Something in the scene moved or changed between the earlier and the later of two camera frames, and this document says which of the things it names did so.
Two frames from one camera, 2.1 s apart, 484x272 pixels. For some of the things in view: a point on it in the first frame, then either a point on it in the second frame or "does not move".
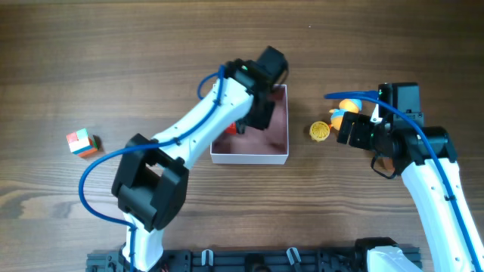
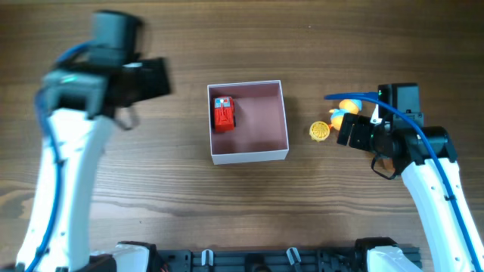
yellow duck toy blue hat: x=354 y=105 does not move
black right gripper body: x=358 y=131 does not move
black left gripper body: x=258 y=114 -> x=157 y=80
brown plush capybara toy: x=388 y=164 does not move
